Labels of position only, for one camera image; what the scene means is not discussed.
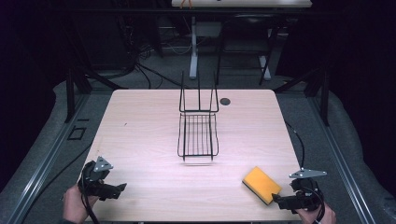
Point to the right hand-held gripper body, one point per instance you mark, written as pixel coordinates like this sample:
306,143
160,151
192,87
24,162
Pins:
306,193

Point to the white desk with white legs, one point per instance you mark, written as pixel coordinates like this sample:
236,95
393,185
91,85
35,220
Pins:
243,3

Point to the person's left hand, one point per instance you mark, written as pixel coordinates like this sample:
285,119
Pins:
74,205

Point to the person's right hand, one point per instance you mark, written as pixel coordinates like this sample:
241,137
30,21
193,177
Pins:
323,216

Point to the aluminium floor rail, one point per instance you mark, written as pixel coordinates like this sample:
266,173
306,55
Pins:
43,168
342,168

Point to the black metal frame post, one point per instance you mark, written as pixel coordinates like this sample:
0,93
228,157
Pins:
70,93
324,99

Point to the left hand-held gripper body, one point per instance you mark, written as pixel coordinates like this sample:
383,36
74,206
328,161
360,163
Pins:
93,177

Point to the yellow sponge with black base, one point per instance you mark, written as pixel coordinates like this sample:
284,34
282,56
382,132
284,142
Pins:
261,184

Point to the black chair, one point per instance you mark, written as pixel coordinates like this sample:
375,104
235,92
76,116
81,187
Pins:
246,34

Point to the dark round table grommet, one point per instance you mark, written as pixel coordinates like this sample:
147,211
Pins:
224,101

